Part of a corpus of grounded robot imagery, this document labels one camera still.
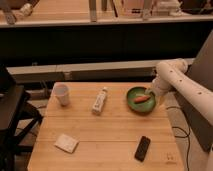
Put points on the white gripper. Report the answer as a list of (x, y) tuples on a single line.
[(159, 88)]

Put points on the orange pepper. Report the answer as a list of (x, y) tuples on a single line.
[(141, 99)]

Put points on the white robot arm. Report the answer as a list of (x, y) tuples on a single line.
[(171, 73)]

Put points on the green ceramic bowl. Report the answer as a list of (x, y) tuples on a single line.
[(140, 106)]

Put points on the white plastic bottle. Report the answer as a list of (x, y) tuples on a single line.
[(100, 101)]

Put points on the white paper cup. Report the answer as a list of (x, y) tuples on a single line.
[(61, 92)]

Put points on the white folded napkin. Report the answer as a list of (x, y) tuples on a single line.
[(66, 143)]

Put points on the black side stand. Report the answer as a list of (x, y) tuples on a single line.
[(17, 117)]

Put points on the metal frame rail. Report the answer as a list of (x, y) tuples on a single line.
[(85, 71)]

